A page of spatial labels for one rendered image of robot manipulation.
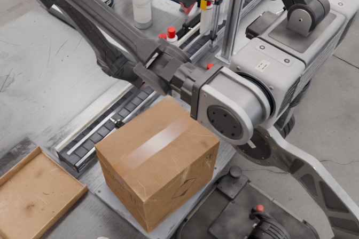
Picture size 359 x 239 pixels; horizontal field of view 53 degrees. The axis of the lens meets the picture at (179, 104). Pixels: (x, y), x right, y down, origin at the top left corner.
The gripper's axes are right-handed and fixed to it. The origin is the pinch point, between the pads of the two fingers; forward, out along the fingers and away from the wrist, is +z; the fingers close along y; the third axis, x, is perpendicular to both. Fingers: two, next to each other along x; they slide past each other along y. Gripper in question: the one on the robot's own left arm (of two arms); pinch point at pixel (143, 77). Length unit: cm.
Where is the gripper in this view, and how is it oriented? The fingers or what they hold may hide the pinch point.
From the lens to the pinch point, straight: 147.4
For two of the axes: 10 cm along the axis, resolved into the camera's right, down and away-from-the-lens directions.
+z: 3.9, 0.6, 9.2
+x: -4.8, 8.6, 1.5
